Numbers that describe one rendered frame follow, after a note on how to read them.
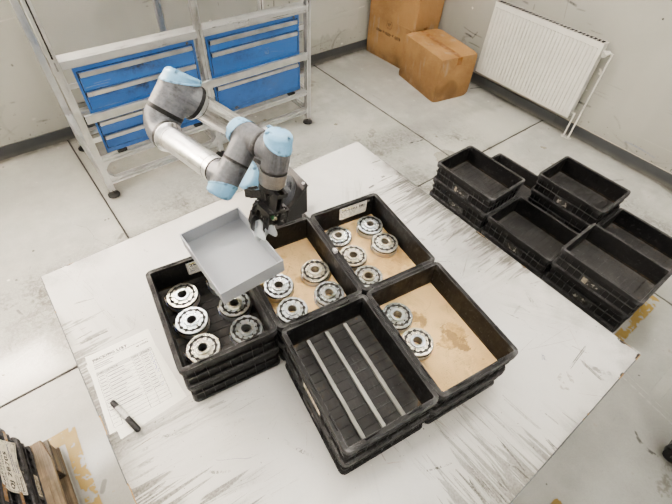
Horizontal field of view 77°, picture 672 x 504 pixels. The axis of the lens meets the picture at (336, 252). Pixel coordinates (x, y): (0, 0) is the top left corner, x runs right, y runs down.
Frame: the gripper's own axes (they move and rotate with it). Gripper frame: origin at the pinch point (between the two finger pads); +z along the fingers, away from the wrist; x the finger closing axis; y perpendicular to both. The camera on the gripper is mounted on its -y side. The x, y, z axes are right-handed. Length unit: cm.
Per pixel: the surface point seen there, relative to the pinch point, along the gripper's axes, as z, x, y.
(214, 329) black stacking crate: 30.3, -16.3, 4.0
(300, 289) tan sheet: 22.8, 14.0, 9.1
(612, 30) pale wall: -56, 330, -30
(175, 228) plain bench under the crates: 39, 2, -58
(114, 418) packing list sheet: 51, -49, 4
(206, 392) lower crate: 42, -26, 16
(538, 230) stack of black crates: 31, 169, 35
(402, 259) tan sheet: 14, 51, 22
